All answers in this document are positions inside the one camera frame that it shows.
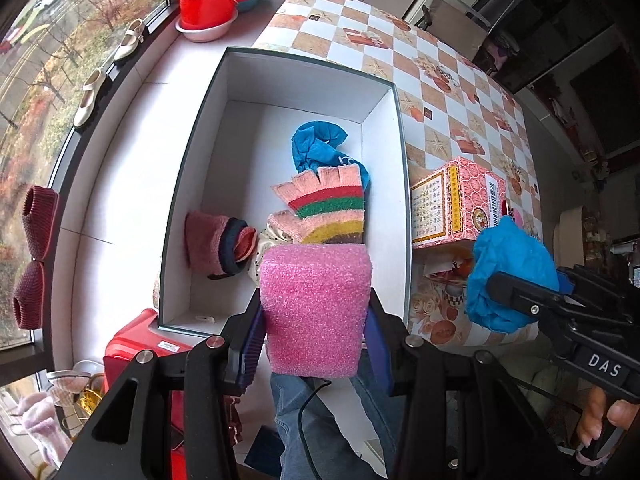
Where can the person's right hand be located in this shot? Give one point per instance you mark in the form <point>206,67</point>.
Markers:
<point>594,417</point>

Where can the maroon knit slipper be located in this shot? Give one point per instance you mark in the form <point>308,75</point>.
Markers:
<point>27,292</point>
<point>40,225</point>

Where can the person's blue jeans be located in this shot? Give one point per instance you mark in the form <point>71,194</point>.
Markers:
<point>310,425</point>

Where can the pink foam sponge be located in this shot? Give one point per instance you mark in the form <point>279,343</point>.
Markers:
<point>315,305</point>

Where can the pink patterned carton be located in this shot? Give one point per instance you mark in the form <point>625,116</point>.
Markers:
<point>460,205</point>

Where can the cream shoe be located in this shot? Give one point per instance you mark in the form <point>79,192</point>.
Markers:
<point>90,97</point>
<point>127,42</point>

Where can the yellow packet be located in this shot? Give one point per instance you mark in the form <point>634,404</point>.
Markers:
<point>92,400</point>

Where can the cream polka dot scrunchie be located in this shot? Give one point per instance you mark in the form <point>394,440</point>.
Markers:
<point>262,252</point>

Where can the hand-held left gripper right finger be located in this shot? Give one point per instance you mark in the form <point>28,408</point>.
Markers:
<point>377,355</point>

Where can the pink knit sock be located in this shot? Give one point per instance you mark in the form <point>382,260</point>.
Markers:
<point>210,245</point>

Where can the large window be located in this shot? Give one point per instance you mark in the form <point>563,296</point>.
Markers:
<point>30,85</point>

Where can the striped knit glove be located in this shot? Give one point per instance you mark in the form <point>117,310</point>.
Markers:
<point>325,210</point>

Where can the pink fluffy slipper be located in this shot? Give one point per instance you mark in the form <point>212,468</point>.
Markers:
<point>35,425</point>

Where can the blue shoe cover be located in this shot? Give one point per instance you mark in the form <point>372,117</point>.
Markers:
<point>510,270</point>
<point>317,142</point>

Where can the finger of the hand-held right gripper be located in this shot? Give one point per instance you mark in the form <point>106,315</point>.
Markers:
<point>565,280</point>
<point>520,294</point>

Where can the white storage box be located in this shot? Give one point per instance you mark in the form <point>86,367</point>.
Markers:
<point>280,85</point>

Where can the white basin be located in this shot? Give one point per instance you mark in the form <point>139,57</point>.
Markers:
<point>205,34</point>

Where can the orange and white packet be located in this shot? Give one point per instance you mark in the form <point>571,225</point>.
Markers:
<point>442,265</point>

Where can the checkered tablecloth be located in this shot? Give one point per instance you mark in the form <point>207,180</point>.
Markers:
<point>400,60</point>

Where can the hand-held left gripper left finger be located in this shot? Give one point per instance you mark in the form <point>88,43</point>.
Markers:
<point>250,340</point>

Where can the folding chair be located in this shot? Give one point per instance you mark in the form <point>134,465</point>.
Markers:
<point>457,20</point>

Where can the round wooden box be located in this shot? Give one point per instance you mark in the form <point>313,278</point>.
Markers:
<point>567,225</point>

